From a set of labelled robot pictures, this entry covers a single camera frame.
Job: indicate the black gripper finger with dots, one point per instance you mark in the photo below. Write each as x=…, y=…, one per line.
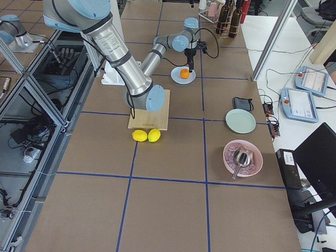
x=190, y=65

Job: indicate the orange mandarin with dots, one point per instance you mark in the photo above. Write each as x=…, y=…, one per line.
x=184, y=73

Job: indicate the light blue plate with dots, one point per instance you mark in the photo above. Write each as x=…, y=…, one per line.
x=175, y=74

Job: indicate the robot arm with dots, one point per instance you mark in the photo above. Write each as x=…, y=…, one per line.
x=94, y=19

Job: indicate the light green plate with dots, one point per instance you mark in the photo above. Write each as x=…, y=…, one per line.
x=240, y=121

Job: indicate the pink cup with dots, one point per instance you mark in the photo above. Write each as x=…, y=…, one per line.
x=212, y=10

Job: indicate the dark wine bottle upper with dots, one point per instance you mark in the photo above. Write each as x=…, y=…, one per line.
x=222, y=17

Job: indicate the dark wine bottle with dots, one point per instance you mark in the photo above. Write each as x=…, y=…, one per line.
x=222, y=17
x=236, y=16

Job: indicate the dark wine bottle middle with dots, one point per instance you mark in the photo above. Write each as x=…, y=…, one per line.
x=236, y=16

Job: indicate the red cylinder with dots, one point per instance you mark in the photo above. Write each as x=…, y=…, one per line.
x=245, y=8

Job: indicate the bamboo cutting board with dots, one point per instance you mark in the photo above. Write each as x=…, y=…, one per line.
x=152, y=119

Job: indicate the dark grey folded cloth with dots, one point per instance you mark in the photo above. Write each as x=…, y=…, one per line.
x=243, y=103

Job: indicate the yellow lemon near board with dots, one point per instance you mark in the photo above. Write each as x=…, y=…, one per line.
x=154, y=135

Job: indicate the white central pillar base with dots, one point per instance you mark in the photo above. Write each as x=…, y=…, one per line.
x=111, y=77

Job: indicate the yellow lemon outer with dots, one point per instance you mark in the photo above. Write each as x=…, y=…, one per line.
x=139, y=135

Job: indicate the pink bowl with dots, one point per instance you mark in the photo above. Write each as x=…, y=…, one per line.
x=258, y=159

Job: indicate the clear ice cubes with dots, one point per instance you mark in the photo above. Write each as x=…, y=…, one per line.
x=244, y=171

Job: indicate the metal ice scoop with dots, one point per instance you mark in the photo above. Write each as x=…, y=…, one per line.
x=242, y=158

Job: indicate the teach pendant near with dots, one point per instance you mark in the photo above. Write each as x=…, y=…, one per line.
x=298, y=104

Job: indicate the teach pendant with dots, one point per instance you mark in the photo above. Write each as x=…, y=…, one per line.
x=313, y=80
x=298, y=104

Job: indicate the teach pendant far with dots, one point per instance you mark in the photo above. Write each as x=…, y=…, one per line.
x=313, y=80

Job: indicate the black computer box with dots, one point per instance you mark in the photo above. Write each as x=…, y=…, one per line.
x=289, y=171

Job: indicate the black monitor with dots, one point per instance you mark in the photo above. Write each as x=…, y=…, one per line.
x=316, y=158

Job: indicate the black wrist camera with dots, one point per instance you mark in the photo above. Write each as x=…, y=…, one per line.
x=202, y=45

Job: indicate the copper wire bottle rack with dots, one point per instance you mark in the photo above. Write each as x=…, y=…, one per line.
x=232, y=5

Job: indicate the aluminium frame post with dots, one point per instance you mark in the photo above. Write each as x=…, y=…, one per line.
x=274, y=35

